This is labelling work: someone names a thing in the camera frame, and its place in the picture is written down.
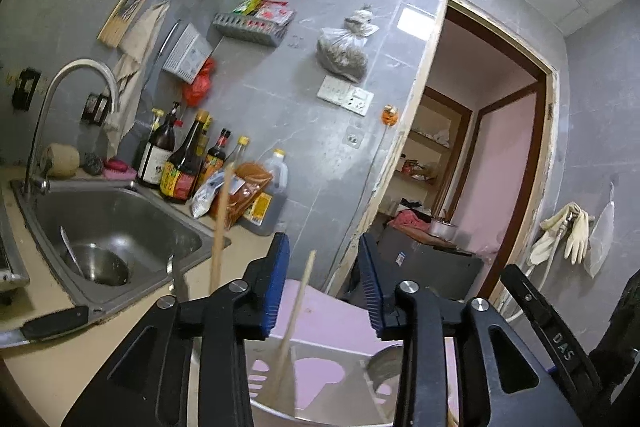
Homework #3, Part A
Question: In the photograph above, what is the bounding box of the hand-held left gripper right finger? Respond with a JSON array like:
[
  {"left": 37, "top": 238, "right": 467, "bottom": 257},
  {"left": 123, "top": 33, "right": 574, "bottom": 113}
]
[{"left": 357, "top": 233, "right": 583, "bottom": 427}]

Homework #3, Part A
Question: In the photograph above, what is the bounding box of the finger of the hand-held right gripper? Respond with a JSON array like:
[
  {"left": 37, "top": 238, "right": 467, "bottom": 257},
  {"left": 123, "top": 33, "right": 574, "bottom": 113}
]
[{"left": 500, "top": 263, "right": 618, "bottom": 427}]

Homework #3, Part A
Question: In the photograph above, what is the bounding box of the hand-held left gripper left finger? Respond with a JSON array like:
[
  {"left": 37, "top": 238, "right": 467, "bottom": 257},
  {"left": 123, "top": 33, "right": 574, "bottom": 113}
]
[{"left": 60, "top": 232, "right": 291, "bottom": 427}]

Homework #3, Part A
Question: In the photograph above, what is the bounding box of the wooden chopstick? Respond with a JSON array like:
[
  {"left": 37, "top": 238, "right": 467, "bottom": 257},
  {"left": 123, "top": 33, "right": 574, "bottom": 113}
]
[
  {"left": 209, "top": 162, "right": 236, "bottom": 297},
  {"left": 265, "top": 250, "right": 318, "bottom": 410}
]

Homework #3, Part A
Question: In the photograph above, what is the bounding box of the metal spoon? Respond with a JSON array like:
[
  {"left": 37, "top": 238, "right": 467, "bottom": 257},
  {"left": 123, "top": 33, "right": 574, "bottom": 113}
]
[{"left": 366, "top": 343, "right": 405, "bottom": 385}]

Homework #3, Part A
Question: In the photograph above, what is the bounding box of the white plastic utensil holder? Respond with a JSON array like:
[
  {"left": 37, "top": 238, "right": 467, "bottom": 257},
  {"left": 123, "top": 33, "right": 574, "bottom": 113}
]
[{"left": 187, "top": 332, "right": 462, "bottom": 427}]

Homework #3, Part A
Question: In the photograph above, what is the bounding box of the pink floral blanket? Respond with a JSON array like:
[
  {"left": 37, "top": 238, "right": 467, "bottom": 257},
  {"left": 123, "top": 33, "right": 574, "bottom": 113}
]
[{"left": 250, "top": 279, "right": 461, "bottom": 427}]

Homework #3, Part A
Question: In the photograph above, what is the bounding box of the grey appliance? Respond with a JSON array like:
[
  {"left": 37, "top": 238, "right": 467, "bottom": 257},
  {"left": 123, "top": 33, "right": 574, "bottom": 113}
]
[{"left": 350, "top": 227, "right": 484, "bottom": 304}]

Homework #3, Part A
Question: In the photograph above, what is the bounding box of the pink cloth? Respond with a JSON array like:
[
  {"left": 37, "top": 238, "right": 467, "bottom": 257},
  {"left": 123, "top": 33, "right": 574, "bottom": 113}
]
[{"left": 387, "top": 209, "right": 426, "bottom": 233}]

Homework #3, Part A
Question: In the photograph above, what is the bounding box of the white mesh bag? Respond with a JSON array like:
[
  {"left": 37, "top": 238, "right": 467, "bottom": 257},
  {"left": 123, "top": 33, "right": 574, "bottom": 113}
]
[{"left": 582, "top": 199, "right": 616, "bottom": 279}]

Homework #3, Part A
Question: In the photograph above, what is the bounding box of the small metal pot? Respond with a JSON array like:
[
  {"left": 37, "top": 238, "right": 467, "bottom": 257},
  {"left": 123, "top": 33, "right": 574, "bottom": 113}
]
[{"left": 430, "top": 216, "right": 459, "bottom": 239}]

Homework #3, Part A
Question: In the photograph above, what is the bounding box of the orange spice packet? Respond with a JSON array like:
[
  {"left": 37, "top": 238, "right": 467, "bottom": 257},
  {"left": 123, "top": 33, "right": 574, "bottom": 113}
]
[{"left": 220, "top": 162, "right": 274, "bottom": 228}]

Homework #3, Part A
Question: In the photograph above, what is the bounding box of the dark oil jug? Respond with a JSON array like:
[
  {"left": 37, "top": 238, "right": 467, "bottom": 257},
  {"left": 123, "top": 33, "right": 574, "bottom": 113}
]
[{"left": 240, "top": 149, "right": 290, "bottom": 237}]

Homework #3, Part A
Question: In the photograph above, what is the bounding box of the cream rubber glove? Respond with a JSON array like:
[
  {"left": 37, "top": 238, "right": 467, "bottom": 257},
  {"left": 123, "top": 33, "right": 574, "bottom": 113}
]
[
  {"left": 529, "top": 203, "right": 576, "bottom": 268},
  {"left": 564, "top": 207, "right": 591, "bottom": 266}
]

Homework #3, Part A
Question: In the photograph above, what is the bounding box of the silver foil packet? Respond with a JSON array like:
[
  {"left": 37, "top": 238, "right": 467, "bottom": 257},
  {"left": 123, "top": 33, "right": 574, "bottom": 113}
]
[{"left": 191, "top": 172, "right": 236, "bottom": 219}]

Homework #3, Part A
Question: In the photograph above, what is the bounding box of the bottle with yellow cap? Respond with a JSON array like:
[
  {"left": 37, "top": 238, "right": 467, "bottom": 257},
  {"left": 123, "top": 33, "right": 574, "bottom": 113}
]
[{"left": 231, "top": 136, "right": 250, "bottom": 168}]

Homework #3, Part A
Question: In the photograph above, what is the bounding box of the dark bottle red cap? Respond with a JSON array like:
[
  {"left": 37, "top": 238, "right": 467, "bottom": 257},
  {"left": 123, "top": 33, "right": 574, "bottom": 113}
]
[{"left": 200, "top": 128, "right": 232, "bottom": 188}]

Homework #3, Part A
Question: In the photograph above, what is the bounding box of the dark bottle red label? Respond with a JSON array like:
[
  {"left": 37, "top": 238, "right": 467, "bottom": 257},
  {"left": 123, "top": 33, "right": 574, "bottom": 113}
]
[{"left": 160, "top": 109, "right": 210, "bottom": 204}]

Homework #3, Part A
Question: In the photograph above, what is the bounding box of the wooden shelf unit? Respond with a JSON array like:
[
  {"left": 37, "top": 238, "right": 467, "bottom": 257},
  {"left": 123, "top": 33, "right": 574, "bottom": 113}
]
[{"left": 394, "top": 86, "right": 474, "bottom": 219}]

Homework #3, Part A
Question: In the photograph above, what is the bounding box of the steel sink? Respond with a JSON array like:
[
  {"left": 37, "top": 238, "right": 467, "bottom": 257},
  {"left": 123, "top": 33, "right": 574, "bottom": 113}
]
[{"left": 10, "top": 179, "right": 234, "bottom": 324}]

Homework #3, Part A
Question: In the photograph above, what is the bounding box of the brown bottle white label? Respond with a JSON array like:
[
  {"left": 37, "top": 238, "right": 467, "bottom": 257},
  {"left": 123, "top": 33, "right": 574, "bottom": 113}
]
[{"left": 136, "top": 102, "right": 181, "bottom": 189}]

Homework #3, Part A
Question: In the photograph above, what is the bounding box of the pink scrub brush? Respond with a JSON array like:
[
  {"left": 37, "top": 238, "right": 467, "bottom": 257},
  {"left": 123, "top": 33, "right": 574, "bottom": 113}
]
[{"left": 104, "top": 158, "right": 137, "bottom": 180}]

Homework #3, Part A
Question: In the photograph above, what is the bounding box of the metal ladle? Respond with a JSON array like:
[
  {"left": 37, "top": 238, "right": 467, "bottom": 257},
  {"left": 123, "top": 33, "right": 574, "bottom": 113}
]
[{"left": 59, "top": 226, "right": 132, "bottom": 287}]

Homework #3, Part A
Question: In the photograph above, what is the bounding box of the red plastic bag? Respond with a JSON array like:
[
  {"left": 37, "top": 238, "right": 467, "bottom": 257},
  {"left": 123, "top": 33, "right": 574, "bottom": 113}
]
[{"left": 182, "top": 59, "right": 217, "bottom": 107}]

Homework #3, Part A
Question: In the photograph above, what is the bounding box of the hanging clear plastic bag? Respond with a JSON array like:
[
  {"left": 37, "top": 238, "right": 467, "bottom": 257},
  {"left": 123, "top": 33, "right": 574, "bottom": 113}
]
[{"left": 316, "top": 4, "right": 379, "bottom": 84}]

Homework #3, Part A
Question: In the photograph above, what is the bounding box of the white basket lower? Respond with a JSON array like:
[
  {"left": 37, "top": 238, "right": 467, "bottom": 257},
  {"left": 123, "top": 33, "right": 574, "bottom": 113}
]
[{"left": 162, "top": 23, "right": 214, "bottom": 84}]

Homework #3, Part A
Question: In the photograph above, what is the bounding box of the brown loofah scrubber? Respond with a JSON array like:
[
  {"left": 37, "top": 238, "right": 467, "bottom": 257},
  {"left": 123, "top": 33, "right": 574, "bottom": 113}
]
[{"left": 41, "top": 143, "right": 81, "bottom": 179}]

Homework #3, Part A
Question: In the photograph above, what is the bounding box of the beige hanging towel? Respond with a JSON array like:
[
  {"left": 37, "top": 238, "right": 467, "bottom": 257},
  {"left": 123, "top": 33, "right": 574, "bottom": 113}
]
[{"left": 105, "top": 2, "right": 171, "bottom": 158}]

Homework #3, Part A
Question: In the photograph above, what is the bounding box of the red snack packet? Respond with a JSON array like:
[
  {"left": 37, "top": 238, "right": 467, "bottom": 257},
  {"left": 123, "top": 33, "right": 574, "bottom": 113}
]
[{"left": 255, "top": 0, "right": 296, "bottom": 28}]

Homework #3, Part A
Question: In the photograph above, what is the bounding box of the yellow green snack packet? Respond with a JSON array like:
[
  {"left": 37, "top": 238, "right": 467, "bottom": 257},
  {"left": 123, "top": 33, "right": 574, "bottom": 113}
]
[{"left": 232, "top": 0, "right": 271, "bottom": 16}]

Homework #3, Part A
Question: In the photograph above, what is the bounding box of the metal faucet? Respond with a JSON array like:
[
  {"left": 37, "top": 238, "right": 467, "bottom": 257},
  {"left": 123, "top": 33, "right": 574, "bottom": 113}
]
[{"left": 22, "top": 59, "right": 121, "bottom": 196}]

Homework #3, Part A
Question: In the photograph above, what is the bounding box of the wooden door frame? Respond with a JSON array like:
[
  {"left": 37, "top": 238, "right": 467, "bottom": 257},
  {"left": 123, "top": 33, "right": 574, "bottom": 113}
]
[{"left": 325, "top": 0, "right": 559, "bottom": 309}]

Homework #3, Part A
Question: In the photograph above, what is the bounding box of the white wall outlet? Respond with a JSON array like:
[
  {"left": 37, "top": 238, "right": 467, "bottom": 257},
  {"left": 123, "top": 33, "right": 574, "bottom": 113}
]
[{"left": 342, "top": 87, "right": 375, "bottom": 116}]

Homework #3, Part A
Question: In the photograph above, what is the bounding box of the white wall switch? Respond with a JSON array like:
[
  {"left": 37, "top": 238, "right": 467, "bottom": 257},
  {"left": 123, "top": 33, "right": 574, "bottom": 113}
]
[{"left": 317, "top": 75, "right": 352, "bottom": 104}]

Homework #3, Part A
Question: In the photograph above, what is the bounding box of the black handled knife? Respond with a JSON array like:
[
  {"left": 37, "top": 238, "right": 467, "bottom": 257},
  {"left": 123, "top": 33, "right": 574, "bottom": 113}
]
[{"left": 0, "top": 304, "right": 92, "bottom": 351}]

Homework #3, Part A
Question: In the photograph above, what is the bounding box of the black wall socket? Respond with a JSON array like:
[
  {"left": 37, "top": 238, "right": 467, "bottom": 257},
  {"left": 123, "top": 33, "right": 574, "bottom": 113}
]
[
  {"left": 12, "top": 68, "right": 42, "bottom": 112},
  {"left": 82, "top": 92, "right": 111, "bottom": 126}
]

